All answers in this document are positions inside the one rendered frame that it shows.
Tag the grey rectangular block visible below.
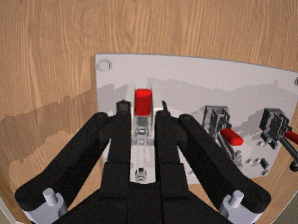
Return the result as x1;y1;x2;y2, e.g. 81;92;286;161
130;140;155;183

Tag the grey metal fixture plate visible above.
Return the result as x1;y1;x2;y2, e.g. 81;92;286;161
95;53;298;178

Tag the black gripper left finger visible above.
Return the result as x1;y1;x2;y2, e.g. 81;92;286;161
14;83;136;224

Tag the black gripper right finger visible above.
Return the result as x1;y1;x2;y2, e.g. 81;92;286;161
151;83;271;224

